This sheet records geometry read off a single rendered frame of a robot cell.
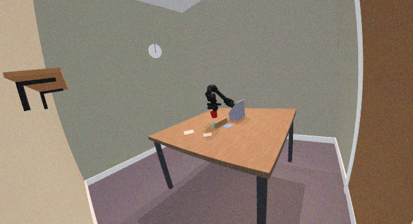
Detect light brown wooden curved bar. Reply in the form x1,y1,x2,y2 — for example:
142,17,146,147
214,117,228,129

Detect red cup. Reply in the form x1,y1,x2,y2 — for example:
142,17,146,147
210,110,217,118

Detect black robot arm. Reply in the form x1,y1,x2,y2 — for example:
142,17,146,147
205,85,235,108

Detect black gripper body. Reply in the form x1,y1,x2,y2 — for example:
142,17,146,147
207,100,221,109

